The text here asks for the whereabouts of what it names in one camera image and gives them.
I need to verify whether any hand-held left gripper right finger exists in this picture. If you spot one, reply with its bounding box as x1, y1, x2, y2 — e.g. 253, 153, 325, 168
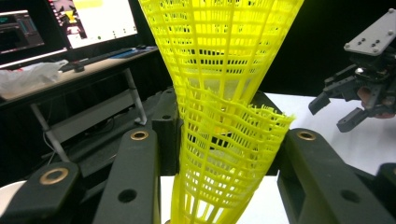
248, 90, 292, 176

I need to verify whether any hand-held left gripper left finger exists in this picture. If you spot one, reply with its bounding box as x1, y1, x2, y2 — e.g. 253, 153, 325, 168
151, 88, 184, 176

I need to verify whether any yellow plastic shuttlecock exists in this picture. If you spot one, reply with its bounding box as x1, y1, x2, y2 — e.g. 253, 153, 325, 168
169, 87, 296, 224
137, 0, 305, 108

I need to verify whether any wooden desk with metal legs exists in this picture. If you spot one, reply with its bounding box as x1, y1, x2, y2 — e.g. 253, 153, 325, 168
0, 46, 161, 164

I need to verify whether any blue mouse pad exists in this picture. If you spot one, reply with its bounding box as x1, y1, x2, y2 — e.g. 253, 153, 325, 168
108, 46, 160, 60

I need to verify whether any black keyboard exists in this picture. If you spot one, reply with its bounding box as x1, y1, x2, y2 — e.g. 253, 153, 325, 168
59, 47, 138, 72

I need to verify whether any large bright monitor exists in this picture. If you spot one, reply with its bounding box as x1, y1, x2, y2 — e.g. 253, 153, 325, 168
46, 0, 140, 51

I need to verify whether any white plastic bag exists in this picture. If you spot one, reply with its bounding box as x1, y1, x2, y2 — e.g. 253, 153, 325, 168
0, 59, 70, 101

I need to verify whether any dark screen monitor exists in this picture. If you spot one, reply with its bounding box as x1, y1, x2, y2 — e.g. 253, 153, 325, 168
0, 8, 69, 70

